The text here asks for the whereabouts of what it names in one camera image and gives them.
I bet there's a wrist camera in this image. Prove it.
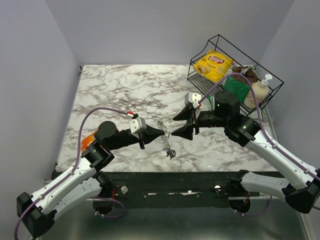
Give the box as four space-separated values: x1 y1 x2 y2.
129 116 147 138
184 92 202 109

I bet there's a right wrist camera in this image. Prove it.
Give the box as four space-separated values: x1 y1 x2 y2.
184 92 202 109

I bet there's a green white snack packet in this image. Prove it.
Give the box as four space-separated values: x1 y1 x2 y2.
207 96 267 122

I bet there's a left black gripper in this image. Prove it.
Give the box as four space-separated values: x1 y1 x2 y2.
108 123 165 151

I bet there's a cream pump lotion bottle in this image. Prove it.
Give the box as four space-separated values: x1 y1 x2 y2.
243 74 273 109

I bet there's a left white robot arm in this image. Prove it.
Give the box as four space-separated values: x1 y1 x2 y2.
16 117 164 239

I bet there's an orange razor box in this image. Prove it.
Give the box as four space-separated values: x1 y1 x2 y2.
80 131 97 152

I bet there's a yellow Lays chips bag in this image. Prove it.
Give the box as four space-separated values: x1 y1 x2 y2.
193 49 235 83

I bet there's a metal disc with keyrings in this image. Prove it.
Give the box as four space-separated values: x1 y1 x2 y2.
157 120 171 152

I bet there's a black wire basket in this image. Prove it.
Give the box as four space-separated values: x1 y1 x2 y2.
187 34 284 116

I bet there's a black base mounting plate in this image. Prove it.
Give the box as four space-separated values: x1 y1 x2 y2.
97 171 249 209

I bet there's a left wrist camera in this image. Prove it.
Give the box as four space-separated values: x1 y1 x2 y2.
129 116 147 138

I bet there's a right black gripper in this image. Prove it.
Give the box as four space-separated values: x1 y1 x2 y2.
171 105 229 141

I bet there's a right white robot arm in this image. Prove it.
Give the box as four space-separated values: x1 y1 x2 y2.
172 90 320 214

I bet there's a green brown snack bag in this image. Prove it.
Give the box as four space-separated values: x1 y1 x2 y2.
223 64 258 103

